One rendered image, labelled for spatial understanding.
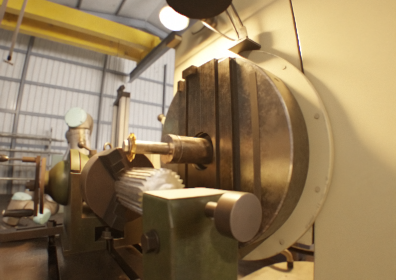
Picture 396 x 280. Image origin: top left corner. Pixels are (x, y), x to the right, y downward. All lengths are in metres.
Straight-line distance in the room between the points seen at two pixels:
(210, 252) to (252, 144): 0.29
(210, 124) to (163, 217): 0.39
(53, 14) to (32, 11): 0.65
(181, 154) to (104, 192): 0.21
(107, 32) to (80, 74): 3.17
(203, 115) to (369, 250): 0.51
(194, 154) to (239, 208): 0.36
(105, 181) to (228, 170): 0.30
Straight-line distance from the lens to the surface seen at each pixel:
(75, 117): 1.24
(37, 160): 0.81
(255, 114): 0.50
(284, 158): 0.45
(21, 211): 0.83
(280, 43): 0.66
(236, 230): 0.22
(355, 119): 0.52
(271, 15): 0.72
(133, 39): 8.59
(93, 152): 0.79
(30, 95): 10.37
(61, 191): 0.75
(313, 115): 0.52
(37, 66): 10.80
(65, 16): 8.35
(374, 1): 0.60
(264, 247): 0.62
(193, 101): 0.68
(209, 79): 0.64
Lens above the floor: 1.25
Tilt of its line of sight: 9 degrees up
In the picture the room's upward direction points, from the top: straight up
